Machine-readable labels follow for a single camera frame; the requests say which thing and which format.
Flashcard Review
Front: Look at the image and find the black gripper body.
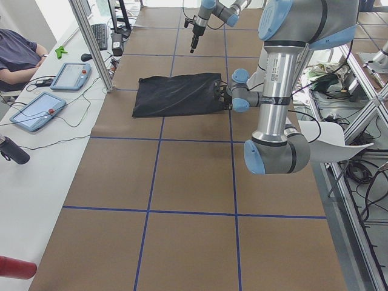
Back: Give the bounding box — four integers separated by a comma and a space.
193, 24, 206, 39
218, 85, 232, 110

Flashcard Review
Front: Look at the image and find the black t-shirt with logo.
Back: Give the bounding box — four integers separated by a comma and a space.
132, 73, 223, 118

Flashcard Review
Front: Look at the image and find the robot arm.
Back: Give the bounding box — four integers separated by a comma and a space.
184, 0, 251, 53
229, 1, 359, 175

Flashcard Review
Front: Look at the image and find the black power adapter box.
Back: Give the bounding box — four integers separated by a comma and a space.
110, 33, 124, 56

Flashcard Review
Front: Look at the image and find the black keyboard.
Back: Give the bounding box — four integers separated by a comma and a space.
90, 23, 108, 50

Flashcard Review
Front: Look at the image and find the white curved paper sheet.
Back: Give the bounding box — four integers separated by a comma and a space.
310, 122, 373, 163

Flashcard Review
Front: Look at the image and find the black computer mouse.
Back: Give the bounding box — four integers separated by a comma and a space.
81, 53, 92, 62

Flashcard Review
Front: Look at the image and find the brown paper table mat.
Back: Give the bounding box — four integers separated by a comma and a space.
30, 8, 346, 290

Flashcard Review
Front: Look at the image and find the upper blue teach pendant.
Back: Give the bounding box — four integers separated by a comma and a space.
50, 63, 92, 91

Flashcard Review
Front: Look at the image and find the blue teach pendant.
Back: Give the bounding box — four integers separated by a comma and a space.
50, 63, 92, 91
10, 92, 67, 132

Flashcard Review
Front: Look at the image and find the green plastic clip tool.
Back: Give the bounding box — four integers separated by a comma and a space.
55, 45, 68, 59

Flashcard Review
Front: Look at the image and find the seated person in blue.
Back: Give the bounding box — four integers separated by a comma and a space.
1, 29, 49, 92

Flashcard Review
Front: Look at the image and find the lower blue teach pendant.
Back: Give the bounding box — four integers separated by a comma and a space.
10, 92, 67, 132

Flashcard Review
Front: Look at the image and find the black water bottle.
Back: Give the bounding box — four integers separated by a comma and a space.
1, 135, 30, 164

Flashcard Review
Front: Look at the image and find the red cylinder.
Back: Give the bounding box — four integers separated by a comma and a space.
1, 256, 37, 279

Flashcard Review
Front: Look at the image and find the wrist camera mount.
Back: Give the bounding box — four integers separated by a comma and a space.
213, 80, 226, 102
184, 15, 196, 28

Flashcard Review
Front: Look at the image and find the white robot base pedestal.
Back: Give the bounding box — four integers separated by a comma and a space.
240, 47, 267, 107

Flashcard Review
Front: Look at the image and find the aluminium frame post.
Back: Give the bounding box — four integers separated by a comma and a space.
69, 0, 113, 93

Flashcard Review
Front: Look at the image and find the aluminium frame rack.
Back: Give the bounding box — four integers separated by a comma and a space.
307, 39, 387, 290

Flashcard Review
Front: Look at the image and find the black pendant cable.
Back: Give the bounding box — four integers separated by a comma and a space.
18, 77, 107, 151

